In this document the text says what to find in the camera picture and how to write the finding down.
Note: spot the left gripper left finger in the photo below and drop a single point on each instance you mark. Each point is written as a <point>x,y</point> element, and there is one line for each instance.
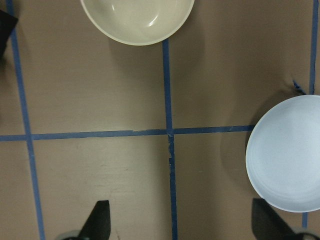
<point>98,224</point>

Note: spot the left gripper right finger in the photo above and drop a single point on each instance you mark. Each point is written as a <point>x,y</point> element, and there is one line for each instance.
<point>266,224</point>

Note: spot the blue plate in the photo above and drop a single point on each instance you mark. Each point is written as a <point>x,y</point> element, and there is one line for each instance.
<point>283,155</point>

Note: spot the cream bowl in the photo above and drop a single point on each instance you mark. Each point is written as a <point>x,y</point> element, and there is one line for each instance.
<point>138,22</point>

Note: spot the black dish rack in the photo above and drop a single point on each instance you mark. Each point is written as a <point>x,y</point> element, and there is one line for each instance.
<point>7,25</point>

